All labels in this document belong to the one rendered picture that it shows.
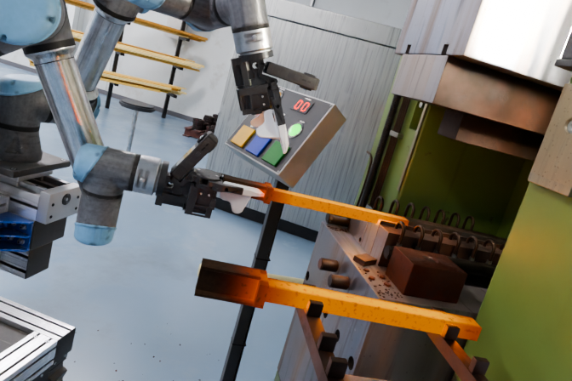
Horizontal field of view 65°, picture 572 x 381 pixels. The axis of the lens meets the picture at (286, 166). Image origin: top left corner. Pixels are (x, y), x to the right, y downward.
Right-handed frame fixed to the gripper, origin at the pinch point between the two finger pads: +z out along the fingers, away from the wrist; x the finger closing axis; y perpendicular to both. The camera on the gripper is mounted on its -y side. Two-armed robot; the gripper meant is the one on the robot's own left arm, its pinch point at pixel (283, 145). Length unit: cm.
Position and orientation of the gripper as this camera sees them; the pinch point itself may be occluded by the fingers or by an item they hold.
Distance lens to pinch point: 96.6
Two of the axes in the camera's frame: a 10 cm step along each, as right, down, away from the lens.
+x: 1.7, 2.5, -9.5
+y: -9.7, 2.1, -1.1
